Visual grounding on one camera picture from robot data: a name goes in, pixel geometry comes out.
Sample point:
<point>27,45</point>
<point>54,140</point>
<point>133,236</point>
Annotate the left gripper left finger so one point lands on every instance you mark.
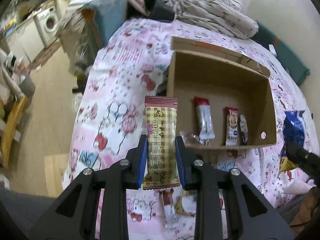
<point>95,195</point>

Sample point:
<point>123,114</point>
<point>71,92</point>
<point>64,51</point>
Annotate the brown cardboard box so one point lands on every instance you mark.
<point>227,79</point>

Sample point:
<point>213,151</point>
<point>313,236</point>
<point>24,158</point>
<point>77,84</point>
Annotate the cream patterned blanket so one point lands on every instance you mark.
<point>223,16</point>

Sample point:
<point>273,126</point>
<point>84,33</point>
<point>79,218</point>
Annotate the red white snack stick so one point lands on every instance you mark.
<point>205,120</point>

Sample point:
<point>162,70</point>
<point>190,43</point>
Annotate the small biscuit packet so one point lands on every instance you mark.
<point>231,126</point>

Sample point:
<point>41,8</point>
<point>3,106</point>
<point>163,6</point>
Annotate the white star candy packet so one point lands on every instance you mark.
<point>243,129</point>

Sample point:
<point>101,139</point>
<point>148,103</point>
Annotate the pink cartoon bed sheet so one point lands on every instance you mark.
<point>111,116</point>

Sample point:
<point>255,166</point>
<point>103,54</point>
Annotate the blue white snack bag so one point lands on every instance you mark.
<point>293,131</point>

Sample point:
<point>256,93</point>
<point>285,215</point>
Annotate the yellow wooden chair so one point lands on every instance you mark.
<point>9,131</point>

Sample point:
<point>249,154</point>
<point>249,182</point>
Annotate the white washing machine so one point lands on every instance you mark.
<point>46,21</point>

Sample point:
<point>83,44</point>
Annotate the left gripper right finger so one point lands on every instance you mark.
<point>227,198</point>

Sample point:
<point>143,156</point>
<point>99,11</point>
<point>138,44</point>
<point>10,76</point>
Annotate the plaid wafer snack bar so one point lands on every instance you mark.
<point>161,118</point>

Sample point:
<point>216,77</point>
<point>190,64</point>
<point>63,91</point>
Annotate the teal mattress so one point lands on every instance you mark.
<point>104,18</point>

